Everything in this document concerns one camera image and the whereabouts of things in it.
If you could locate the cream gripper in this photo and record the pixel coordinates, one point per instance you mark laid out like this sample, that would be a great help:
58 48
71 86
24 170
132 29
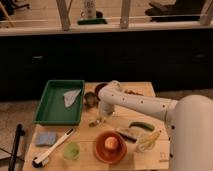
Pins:
105 110

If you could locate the silver fork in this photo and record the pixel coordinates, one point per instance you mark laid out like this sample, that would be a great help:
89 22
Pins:
96 122

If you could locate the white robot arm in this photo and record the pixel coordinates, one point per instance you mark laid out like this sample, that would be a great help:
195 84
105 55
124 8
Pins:
190 123

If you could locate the white cloth in tray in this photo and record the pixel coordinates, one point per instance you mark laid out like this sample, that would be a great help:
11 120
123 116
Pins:
70 97

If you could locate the green plastic tray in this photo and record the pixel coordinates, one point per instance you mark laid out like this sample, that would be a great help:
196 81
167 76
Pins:
51 109

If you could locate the small metal cup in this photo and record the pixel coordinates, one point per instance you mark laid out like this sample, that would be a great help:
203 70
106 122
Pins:
90 100

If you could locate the dark red bowl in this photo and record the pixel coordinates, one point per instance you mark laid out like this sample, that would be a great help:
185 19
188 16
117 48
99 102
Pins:
99 87

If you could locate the orange fruit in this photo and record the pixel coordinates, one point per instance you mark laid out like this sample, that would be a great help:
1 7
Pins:
111 143

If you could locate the dark chocolate bar wrapper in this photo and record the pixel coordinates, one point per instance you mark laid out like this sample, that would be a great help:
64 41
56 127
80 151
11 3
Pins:
127 136

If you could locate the green cucumber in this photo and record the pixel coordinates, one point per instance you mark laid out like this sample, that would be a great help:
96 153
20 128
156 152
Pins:
142 125

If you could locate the orange plate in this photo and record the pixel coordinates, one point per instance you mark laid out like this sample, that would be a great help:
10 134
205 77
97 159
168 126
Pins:
107 156

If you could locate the blue sponge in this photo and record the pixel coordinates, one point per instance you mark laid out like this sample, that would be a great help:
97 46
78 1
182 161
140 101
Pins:
45 139

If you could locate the white black dish brush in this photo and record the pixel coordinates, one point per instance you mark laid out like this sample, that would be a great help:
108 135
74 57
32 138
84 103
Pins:
38 161

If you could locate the green base on shelf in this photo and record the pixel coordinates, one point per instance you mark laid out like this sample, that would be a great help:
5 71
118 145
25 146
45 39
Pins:
92 21

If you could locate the black stand pole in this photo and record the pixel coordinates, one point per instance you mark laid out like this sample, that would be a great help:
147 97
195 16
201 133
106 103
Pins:
18 133

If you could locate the white bottle on shelf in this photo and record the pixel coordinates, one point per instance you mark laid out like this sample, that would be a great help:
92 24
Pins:
89 9

